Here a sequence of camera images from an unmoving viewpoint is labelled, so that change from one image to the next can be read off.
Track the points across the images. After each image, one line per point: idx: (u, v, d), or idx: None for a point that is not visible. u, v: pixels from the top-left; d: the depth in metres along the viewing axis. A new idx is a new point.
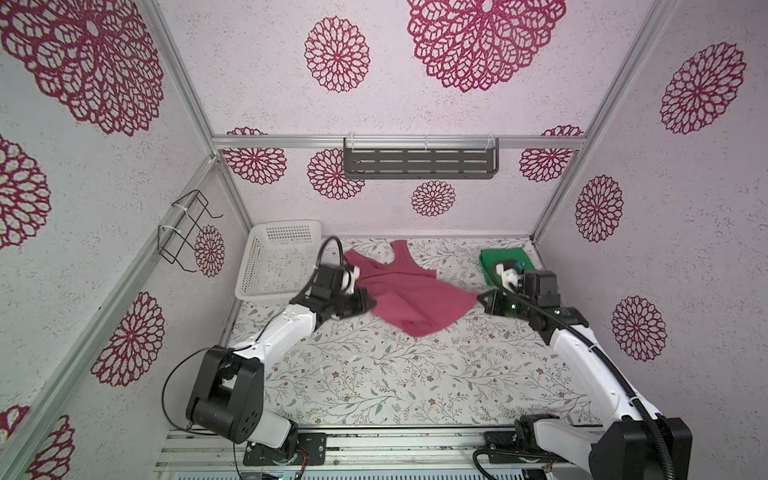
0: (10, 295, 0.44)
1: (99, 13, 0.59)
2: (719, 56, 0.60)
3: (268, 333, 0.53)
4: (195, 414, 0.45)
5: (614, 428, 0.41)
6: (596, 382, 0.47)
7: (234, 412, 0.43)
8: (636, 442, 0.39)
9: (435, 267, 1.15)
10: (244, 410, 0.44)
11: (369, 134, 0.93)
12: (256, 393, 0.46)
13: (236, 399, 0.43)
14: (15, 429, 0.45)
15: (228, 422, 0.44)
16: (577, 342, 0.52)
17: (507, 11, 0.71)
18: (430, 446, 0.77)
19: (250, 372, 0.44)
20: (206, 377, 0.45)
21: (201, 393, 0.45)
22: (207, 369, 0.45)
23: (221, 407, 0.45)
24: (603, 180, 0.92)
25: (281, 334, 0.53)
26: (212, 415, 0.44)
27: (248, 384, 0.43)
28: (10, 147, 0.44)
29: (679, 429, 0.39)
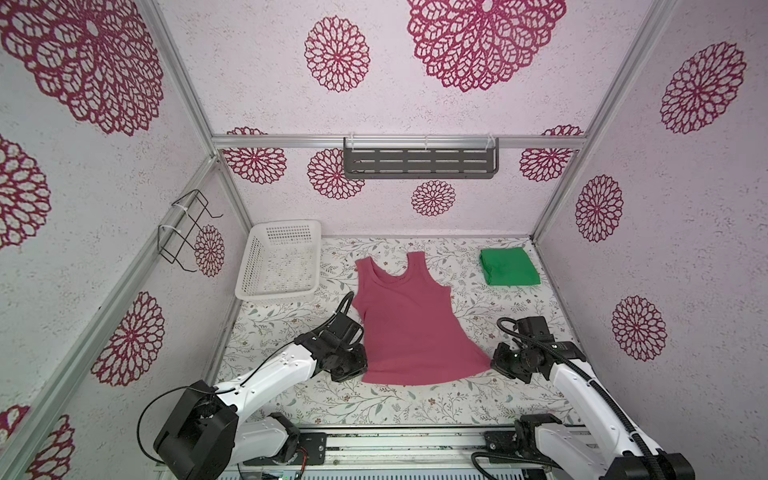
0: (10, 295, 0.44)
1: (99, 13, 0.59)
2: (719, 56, 0.60)
3: (255, 377, 0.50)
4: (161, 450, 0.43)
5: (617, 464, 0.41)
6: (595, 417, 0.48)
7: (194, 459, 0.41)
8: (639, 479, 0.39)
9: (435, 267, 1.15)
10: (206, 461, 0.41)
11: (369, 134, 0.93)
12: (225, 445, 0.43)
13: (201, 446, 0.41)
14: (15, 429, 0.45)
15: (187, 467, 0.41)
16: (575, 375, 0.54)
17: (507, 11, 0.71)
18: (429, 446, 0.77)
19: (221, 423, 0.41)
20: (182, 413, 0.43)
21: (172, 428, 0.43)
22: (186, 404, 0.43)
23: (188, 448, 0.43)
24: (603, 180, 0.92)
25: (269, 381, 0.50)
26: (176, 455, 0.42)
27: (214, 436, 0.41)
28: (10, 147, 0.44)
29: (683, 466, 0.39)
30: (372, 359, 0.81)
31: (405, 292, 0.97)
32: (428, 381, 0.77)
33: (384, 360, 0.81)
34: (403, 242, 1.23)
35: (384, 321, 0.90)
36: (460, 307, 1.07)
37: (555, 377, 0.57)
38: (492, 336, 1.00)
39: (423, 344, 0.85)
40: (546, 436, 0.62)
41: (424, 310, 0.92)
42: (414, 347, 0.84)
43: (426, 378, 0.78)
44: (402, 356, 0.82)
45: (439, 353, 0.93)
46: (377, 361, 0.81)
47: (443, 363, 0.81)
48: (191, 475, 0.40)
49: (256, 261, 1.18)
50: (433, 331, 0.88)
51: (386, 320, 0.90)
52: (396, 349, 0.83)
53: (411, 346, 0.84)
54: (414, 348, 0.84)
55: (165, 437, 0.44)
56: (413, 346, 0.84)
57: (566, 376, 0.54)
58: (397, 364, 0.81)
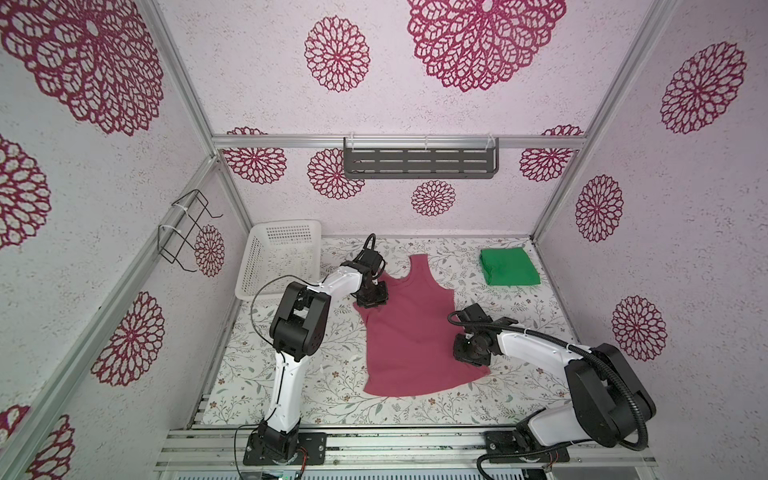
0: (10, 295, 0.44)
1: (99, 13, 0.59)
2: (719, 56, 0.60)
3: (330, 280, 0.68)
4: (275, 335, 0.59)
5: (576, 377, 0.46)
6: (543, 354, 0.54)
7: (306, 331, 0.58)
8: (593, 379, 0.45)
9: (435, 268, 1.15)
10: (316, 334, 0.58)
11: (369, 134, 0.93)
12: (322, 323, 0.59)
13: (310, 321, 0.58)
14: (15, 429, 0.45)
15: (302, 340, 0.58)
16: (515, 334, 0.61)
17: (507, 11, 0.71)
18: (429, 446, 0.77)
19: (321, 301, 0.58)
20: (286, 302, 0.60)
21: (281, 315, 0.60)
22: (288, 296, 0.60)
23: (297, 328, 0.59)
24: (603, 180, 0.92)
25: (339, 282, 0.68)
26: (287, 334, 0.59)
27: (318, 311, 0.58)
28: (11, 147, 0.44)
29: (613, 352, 0.47)
30: (372, 368, 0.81)
31: (404, 296, 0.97)
32: (429, 387, 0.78)
33: (385, 368, 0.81)
34: (404, 242, 1.23)
35: (384, 327, 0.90)
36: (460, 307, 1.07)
37: (504, 346, 0.64)
38: None
39: (423, 350, 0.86)
40: (540, 422, 0.62)
41: (423, 315, 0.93)
42: (415, 355, 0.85)
43: (426, 385, 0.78)
44: (403, 364, 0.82)
45: (439, 360, 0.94)
46: (377, 369, 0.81)
47: (442, 370, 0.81)
48: (307, 344, 0.57)
49: (256, 261, 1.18)
50: (432, 336, 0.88)
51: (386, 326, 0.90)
52: (395, 355, 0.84)
53: (411, 353, 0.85)
54: (413, 355, 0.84)
55: (277, 323, 0.59)
56: (413, 353, 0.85)
57: (509, 340, 0.62)
58: (398, 372, 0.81)
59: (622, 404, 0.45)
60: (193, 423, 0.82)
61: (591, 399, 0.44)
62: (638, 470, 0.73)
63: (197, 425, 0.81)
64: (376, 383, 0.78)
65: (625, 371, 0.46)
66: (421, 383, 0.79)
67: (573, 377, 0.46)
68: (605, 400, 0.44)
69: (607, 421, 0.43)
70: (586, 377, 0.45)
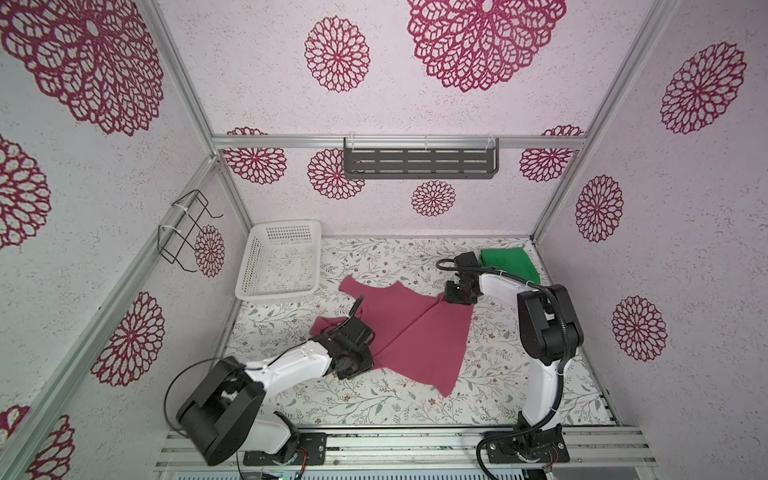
0: (10, 295, 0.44)
1: (99, 13, 0.59)
2: (719, 56, 0.60)
3: (279, 362, 0.52)
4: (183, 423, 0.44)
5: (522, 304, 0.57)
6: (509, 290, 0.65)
7: (217, 432, 0.43)
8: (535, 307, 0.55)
9: (435, 268, 1.15)
10: (230, 434, 0.43)
11: (369, 134, 0.93)
12: (248, 420, 0.45)
13: (226, 419, 0.43)
14: (15, 429, 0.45)
15: (208, 442, 0.42)
16: (492, 275, 0.72)
17: (507, 11, 0.71)
18: (430, 446, 0.77)
19: (249, 397, 0.43)
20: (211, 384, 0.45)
21: (198, 398, 0.45)
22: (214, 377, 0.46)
23: (209, 422, 0.44)
24: (603, 180, 0.92)
25: (292, 367, 0.53)
26: (198, 425, 0.44)
27: (241, 409, 0.43)
28: (10, 147, 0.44)
29: (561, 288, 0.57)
30: (423, 377, 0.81)
31: (372, 296, 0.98)
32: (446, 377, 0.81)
33: (432, 368, 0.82)
34: (404, 242, 1.23)
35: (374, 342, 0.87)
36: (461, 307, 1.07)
37: (483, 284, 0.75)
38: (492, 337, 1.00)
39: (426, 333, 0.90)
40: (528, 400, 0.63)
41: (397, 308, 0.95)
42: (424, 344, 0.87)
43: (440, 375, 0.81)
44: (410, 364, 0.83)
45: (444, 326, 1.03)
46: (429, 374, 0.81)
47: (452, 334, 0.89)
48: (213, 447, 0.42)
49: (256, 261, 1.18)
50: (427, 332, 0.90)
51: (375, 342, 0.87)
52: (398, 355, 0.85)
53: (422, 342, 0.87)
54: (426, 343, 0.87)
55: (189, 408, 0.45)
56: (424, 342, 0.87)
57: (487, 279, 0.73)
58: (432, 369, 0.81)
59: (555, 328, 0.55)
60: None
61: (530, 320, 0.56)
62: (638, 470, 0.73)
63: None
64: (444, 384, 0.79)
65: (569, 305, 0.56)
66: (437, 373, 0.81)
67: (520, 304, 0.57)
68: (541, 322, 0.55)
69: (538, 338, 0.55)
70: (531, 302, 0.55)
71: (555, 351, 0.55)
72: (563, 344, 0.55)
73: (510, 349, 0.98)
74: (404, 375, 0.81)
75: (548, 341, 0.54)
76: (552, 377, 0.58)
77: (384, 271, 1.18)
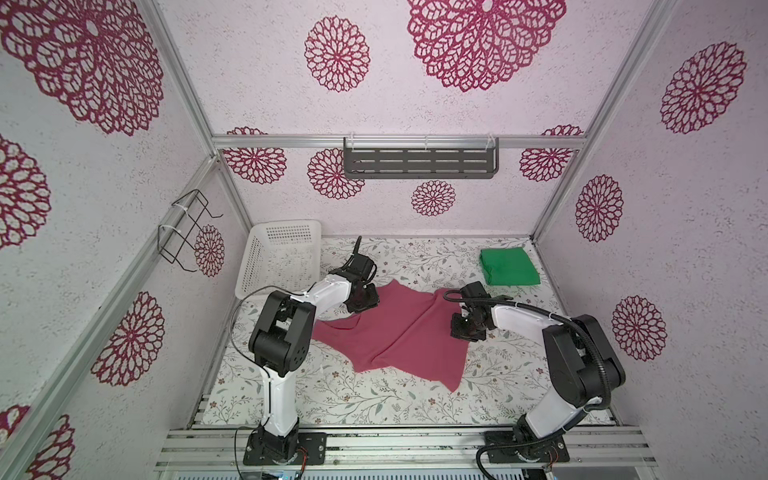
0: (10, 294, 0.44)
1: (99, 13, 0.59)
2: (719, 56, 0.60)
3: (316, 289, 0.63)
4: (256, 350, 0.54)
5: (554, 341, 0.49)
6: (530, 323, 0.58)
7: (288, 344, 0.54)
8: (569, 345, 0.48)
9: (435, 267, 1.15)
10: (298, 346, 0.53)
11: (369, 134, 0.93)
12: (307, 334, 0.55)
13: (292, 332, 0.53)
14: (15, 429, 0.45)
15: (283, 354, 0.53)
16: (507, 307, 0.65)
17: (507, 11, 0.71)
18: (430, 446, 0.77)
19: (305, 311, 0.54)
20: (268, 314, 0.55)
21: (261, 327, 0.55)
22: (269, 308, 0.55)
23: (278, 341, 0.54)
24: (603, 180, 0.92)
25: (325, 291, 0.64)
26: (269, 348, 0.54)
27: (302, 321, 0.53)
28: (10, 147, 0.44)
29: (592, 322, 0.50)
30: (427, 372, 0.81)
31: None
32: (451, 372, 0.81)
33: (436, 364, 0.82)
34: (404, 242, 1.23)
35: (373, 342, 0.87)
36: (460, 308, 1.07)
37: (496, 317, 0.68)
38: (492, 337, 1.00)
39: (426, 329, 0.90)
40: (537, 412, 0.63)
41: (395, 306, 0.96)
42: (425, 340, 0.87)
43: (445, 370, 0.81)
44: (412, 362, 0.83)
45: (443, 323, 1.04)
46: (433, 369, 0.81)
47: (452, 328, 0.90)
48: (289, 358, 0.52)
49: (256, 261, 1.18)
50: (425, 330, 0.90)
51: (372, 343, 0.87)
52: (400, 354, 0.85)
53: (423, 338, 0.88)
54: (426, 341, 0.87)
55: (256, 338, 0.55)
56: (425, 338, 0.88)
57: (501, 311, 0.66)
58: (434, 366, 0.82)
59: (592, 368, 0.48)
60: (193, 423, 0.82)
61: (562, 358, 0.48)
62: (638, 470, 0.73)
63: (197, 425, 0.81)
64: (450, 378, 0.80)
65: (599, 337, 0.49)
66: (442, 369, 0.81)
67: (551, 342, 0.50)
68: (576, 361, 0.48)
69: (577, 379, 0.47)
70: (562, 339, 0.49)
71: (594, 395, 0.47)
72: (602, 386, 0.47)
73: (510, 349, 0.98)
74: (406, 372, 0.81)
75: (588, 382, 0.47)
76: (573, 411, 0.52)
77: (384, 271, 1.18)
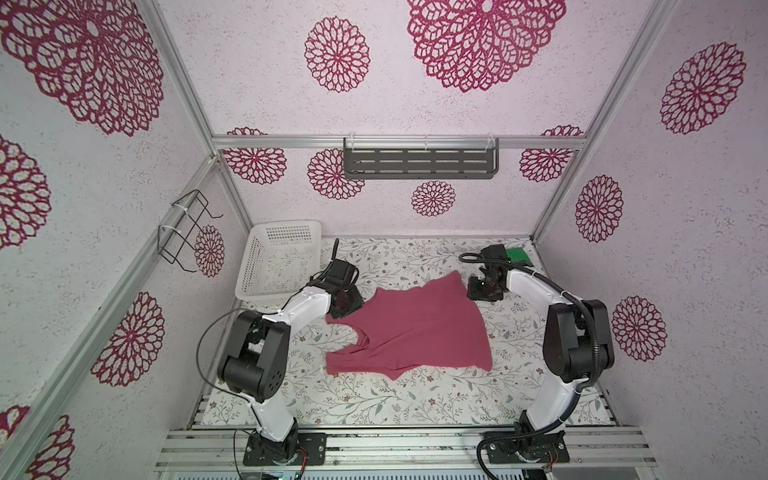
0: (10, 294, 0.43)
1: (99, 13, 0.59)
2: (719, 56, 0.60)
3: (291, 305, 0.58)
4: (227, 375, 0.49)
5: (555, 317, 0.52)
6: (539, 294, 0.60)
7: (261, 371, 0.49)
8: (568, 324, 0.50)
9: (435, 268, 1.15)
10: (273, 372, 0.49)
11: (369, 134, 0.93)
12: (282, 357, 0.51)
13: (265, 356, 0.48)
14: (15, 429, 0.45)
15: (256, 381, 0.48)
16: (523, 274, 0.66)
17: (507, 11, 0.71)
18: (430, 446, 0.77)
19: (278, 333, 0.49)
20: (237, 336, 0.50)
21: (231, 352, 0.50)
22: (238, 332, 0.50)
23: (250, 366, 0.49)
24: (603, 180, 0.92)
25: (301, 308, 0.58)
26: (242, 376, 0.49)
27: (275, 345, 0.48)
28: (11, 147, 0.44)
29: (599, 306, 0.51)
30: (459, 361, 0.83)
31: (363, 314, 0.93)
32: (477, 355, 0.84)
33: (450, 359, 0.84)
34: (404, 242, 1.23)
35: (386, 353, 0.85)
36: (460, 307, 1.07)
37: (510, 280, 0.69)
38: (492, 337, 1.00)
39: (431, 320, 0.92)
40: (536, 406, 0.65)
41: (392, 313, 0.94)
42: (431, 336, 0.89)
43: (468, 354, 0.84)
44: (430, 360, 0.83)
45: (443, 322, 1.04)
46: (447, 364, 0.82)
47: (452, 326, 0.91)
48: (263, 385, 0.48)
49: (254, 263, 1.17)
50: (428, 329, 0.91)
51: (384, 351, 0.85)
52: (417, 356, 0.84)
53: (429, 338, 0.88)
54: (430, 340, 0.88)
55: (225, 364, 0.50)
56: (429, 338, 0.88)
57: (516, 276, 0.67)
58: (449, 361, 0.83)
59: (585, 349, 0.51)
60: (193, 423, 0.82)
61: (559, 335, 0.51)
62: (638, 470, 0.73)
63: (197, 425, 0.81)
64: (482, 359, 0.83)
65: (603, 322, 0.51)
66: (460, 357, 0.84)
67: (553, 318, 0.52)
68: (570, 340, 0.50)
69: (566, 356, 0.50)
70: (563, 318, 0.50)
71: (579, 372, 0.51)
72: (588, 366, 0.50)
73: (510, 349, 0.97)
74: (440, 365, 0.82)
75: (576, 361, 0.50)
76: (567, 392, 0.55)
77: (383, 271, 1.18)
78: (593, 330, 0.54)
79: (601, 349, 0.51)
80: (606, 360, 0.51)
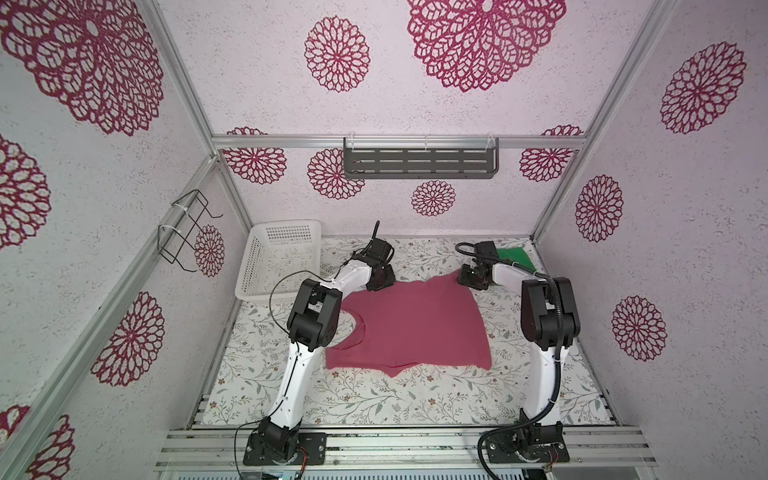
0: (10, 295, 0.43)
1: (99, 13, 0.59)
2: (719, 56, 0.60)
3: (342, 276, 0.71)
4: (293, 326, 0.64)
5: (527, 291, 0.61)
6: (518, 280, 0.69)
7: (320, 325, 0.63)
8: (538, 297, 0.59)
9: (435, 268, 1.15)
10: (328, 328, 0.63)
11: (369, 134, 0.93)
12: (335, 316, 0.65)
13: (324, 314, 0.63)
14: (15, 429, 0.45)
15: (317, 332, 0.63)
16: (503, 266, 0.76)
17: (507, 11, 0.71)
18: (430, 446, 0.77)
19: (334, 297, 0.63)
20: (301, 297, 0.64)
21: (297, 309, 0.64)
22: (302, 292, 0.64)
23: (312, 320, 0.64)
24: (603, 180, 0.92)
25: (349, 276, 0.72)
26: (305, 326, 0.64)
27: (333, 305, 0.62)
28: (11, 147, 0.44)
29: (564, 280, 0.60)
30: (458, 360, 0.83)
31: (366, 310, 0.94)
32: (475, 354, 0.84)
33: (449, 357, 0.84)
34: (404, 242, 1.23)
35: (386, 349, 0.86)
36: (461, 308, 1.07)
37: (494, 272, 0.80)
38: (492, 336, 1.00)
39: (430, 318, 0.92)
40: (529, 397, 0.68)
41: (395, 308, 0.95)
42: (431, 333, 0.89)
43: (467, 353, 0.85)
44: (429, 357, 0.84)
45: (444, 320, 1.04)
46: (446, 361, 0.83)
47: (454, 324, 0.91)
48: (321, 337, 0.62)
49: (254, 263, 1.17)
50: (430, 326, 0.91)
51: (384, 348, 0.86)
52: (416, 353, 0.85)
53: (429, 335, 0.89)
54: (430, 337, 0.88)
55: (293, 317, 0.64)
56: (429, 335, 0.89)
57: (498, 268, 0.78)
58: (448, 359, 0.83)
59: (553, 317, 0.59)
60: (193, 423, 0.82)
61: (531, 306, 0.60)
62: (638, 470, 0.73)
63: (197, 424, 0.82)
64: (480, 358, 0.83)
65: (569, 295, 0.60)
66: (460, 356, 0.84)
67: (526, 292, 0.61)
68: (541, 310, 0.59)
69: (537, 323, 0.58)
70: (534, 292, 0.60)
71: (551, 338, 0.59)
72: (557, 332, 0.59)
73: (510, 349, 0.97)
74: (438, 363, 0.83)
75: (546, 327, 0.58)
76: (549, 365, 0.61)
77: None
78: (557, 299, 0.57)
79: (567, 318, 0.59)
80: (573, 327, 0.59)
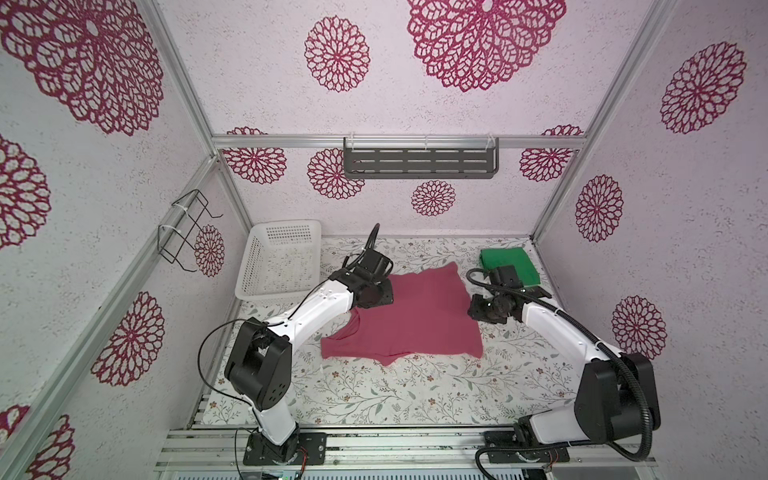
0: (10, 295, 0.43)
1: (99, 13, 0.59)
2: (719, 56, 0.60)
3: (299, 312, 0.53)
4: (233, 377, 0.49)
5: (593, 377, 0.44)
6: (567, 340, 0.51)
7: (261, 381, 0.47)
8: (609, 386, 0.43)
9: (435, 267, 1.15)
10: (271, 384, 0.46)
11: (369, 134, 0.93)
12: (284, 369, 0.48)
13: (265, 371, 0.46)
14: (15, 429, 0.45)
15: (257, 389, 0.47)
16: (543, 310, 0.58)
17: (507, 11, 0.71)
18: (430, 446, 0.77)
19: (278, 350, 0.46)
20: (243, 344, 0.48)
21: (237, 358, 0.49)
22: (244, 338, 0.48)
23: (254, 373, 0.48)
24: (603, 180, 0.92)
25: (312, 313, 0.54)
26: (244, 380, 0.48)
27: (275, 361, 0.46)
28: (10, 147, 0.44)
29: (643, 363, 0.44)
30: (450, 350, 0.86)
31: None
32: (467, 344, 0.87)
33: (441, 346, 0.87)
34: (404, 242, 1.23)
35: (381, 338, 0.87)
36: (461, 306, 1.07)
37: (527, 313, 0.61)
38: (492, 336, 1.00)
39: (426, 308, 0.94)
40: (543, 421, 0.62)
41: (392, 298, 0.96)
42: (427, 325, 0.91)
43: (460, 343, 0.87)
44: (422, 347, 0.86)
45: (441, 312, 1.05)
46: (438, 350, 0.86)
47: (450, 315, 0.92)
48: (261, 395, 0.47)
49: (256, 261, 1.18)
50: (426, 316, 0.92)
51: (379, 337, 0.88)
52: (409, 342, 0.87)
53: (424, 325, 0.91)
54: (425, 327, 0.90)
55: (232, 367, 0.49)
56: (425, 325, 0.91)
57: (535, 310, 0.59)
58: (440, 348, 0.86)
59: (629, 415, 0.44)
60: (193, 423, 0.82)
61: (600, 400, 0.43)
62: (638, 470, 0.73)
63: (197, 425, 0.81)
64: (472, 349, 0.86)
65: (647, 381, 0.43)
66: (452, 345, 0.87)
67: (590, 378, 0.44)
68: (613, 405, 0.43)
69: (606, 421, 0.43)
70: (604, 382, 0.43)
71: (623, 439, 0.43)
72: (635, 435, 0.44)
73: (510, 349, 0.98)
74: (431, 353, 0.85)
75: (621, 430, 0.43)
76: None
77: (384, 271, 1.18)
78: (640, 397, 0.45)
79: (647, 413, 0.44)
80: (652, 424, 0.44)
